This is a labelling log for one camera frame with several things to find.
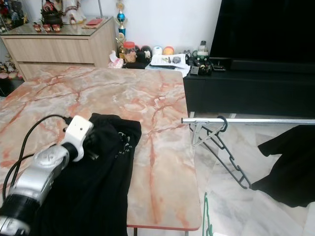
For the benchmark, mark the green plastic hanger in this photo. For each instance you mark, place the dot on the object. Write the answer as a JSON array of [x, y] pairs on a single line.
[[205, 211]]

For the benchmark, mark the blue gold trophy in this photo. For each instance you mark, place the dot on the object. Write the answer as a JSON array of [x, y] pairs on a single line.
[[121, 19]]

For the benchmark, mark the pink marble folding table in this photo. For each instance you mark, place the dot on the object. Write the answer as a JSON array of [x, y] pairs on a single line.
[[118, 93]]

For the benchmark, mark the black shirt with small logo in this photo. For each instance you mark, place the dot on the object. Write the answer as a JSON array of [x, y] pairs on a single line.
[[103, 196]]

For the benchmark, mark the black round ornament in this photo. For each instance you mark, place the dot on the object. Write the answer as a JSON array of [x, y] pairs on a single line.
[[144, 50]]

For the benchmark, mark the white robed figurine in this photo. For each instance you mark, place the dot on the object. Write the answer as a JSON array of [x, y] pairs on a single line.
[[75, 12]]

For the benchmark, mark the black flat television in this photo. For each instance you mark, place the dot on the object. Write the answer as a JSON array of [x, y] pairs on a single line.
[[263, 29]]

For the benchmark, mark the white booklet stack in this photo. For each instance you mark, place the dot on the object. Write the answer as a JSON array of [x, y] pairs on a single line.
[[167, 61]]

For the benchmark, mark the black soundbar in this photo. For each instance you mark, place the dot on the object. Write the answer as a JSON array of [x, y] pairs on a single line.
[[270, 66]]

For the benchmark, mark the pink tissue pack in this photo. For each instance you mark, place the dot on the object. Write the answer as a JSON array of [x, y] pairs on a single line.
[[115, 62]]

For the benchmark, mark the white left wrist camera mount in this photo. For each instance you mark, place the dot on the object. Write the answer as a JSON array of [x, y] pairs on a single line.
[[81, 129]]

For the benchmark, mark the black remote control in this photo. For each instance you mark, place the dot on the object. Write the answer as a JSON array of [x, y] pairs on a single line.
[[217, 65]]

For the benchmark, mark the colourful figurine shelf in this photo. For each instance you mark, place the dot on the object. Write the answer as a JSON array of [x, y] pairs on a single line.
[[12, 17]]

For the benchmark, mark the dark seated figurine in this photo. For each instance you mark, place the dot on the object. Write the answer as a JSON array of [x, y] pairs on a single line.
[[53, 16]]

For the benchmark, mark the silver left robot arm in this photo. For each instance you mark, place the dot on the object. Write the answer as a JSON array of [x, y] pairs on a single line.
[[44, 179]]

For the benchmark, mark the orange ball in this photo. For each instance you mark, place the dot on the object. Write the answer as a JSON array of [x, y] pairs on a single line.
[[168, 50]]

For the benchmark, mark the black shirt with red trim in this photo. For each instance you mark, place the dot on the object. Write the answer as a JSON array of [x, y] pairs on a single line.
[[290, 167]]

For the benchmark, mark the jar with red lid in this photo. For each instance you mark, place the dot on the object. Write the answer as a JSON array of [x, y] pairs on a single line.
[[129, 51]]

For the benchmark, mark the black plastic hanger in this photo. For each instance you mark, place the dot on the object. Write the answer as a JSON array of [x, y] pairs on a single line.
[[246, 184]]

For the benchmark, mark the light wooden sideboard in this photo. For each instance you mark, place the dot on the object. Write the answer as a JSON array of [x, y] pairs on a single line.
[[59, 54]]

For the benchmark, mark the red envelope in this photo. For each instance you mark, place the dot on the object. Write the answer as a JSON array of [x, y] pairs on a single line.
[[95, 22]]

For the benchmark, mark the white round ornament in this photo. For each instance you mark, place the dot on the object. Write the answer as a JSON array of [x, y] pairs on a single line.
[[156, 50]]

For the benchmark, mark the black TV console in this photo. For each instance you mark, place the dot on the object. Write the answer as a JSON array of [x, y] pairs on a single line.
[[246, 96]]

